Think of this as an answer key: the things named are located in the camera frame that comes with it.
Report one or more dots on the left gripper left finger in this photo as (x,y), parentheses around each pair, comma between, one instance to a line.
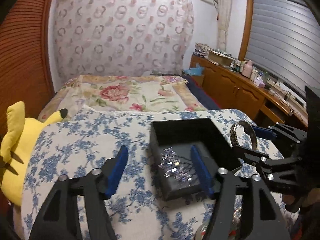
(58,217)

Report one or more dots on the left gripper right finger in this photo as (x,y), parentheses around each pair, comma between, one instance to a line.
(244,208)

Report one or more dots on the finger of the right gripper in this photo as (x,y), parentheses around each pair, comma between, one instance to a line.
(248,155)
(281,133)

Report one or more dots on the purple rhinestone butterfly hair comb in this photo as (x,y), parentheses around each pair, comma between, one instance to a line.
(179,168)

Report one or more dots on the black jewelry box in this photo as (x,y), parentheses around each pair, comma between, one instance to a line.
(185,137)

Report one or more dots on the wooden sideboard cabinet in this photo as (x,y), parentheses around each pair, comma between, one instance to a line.
(232,90)

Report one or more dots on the pink thermos jug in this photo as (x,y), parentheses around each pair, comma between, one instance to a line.
(247,69)

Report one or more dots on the grey window blind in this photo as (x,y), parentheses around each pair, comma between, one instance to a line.
(284,40)

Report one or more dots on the yellow pikachu plush toy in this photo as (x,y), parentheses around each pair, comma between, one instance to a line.
(17,145)

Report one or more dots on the wooden louvered wardrobe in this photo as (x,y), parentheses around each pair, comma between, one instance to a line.
(25,72)

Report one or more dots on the cream side curtain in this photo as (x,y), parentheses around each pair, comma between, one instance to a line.
(224,15)

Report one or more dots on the pink circle patterned curtain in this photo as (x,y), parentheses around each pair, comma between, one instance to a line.
(121,37)

